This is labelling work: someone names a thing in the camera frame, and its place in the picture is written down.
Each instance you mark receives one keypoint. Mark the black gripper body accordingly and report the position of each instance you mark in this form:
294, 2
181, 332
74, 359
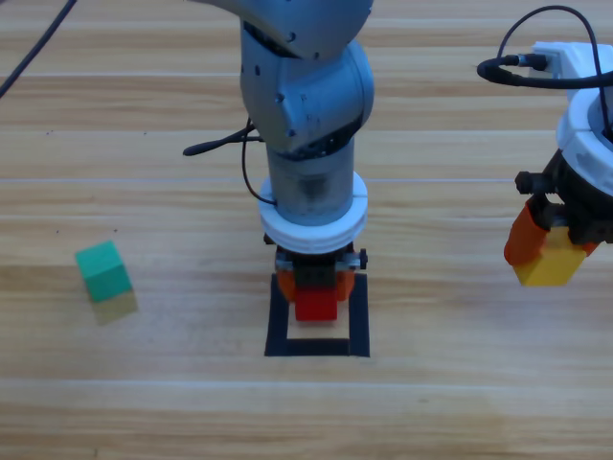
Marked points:
574, 201
313, 270

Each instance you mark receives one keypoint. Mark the red wooden cube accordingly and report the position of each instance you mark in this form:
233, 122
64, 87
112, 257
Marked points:
316, 306

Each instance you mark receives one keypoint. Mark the green wooden cube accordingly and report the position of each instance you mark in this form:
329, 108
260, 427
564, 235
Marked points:
103, 273

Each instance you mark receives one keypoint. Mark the yellow wooden cube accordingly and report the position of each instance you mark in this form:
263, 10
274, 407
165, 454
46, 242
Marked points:
551, 263

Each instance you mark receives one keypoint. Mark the black tape square outline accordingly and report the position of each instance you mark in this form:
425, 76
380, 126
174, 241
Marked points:
278, 326

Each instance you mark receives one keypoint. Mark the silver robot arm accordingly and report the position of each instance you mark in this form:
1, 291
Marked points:
306, 96
607, 112

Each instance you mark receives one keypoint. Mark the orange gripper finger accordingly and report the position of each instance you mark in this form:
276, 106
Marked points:
346, 287
588, 248
287, 287
524, 239

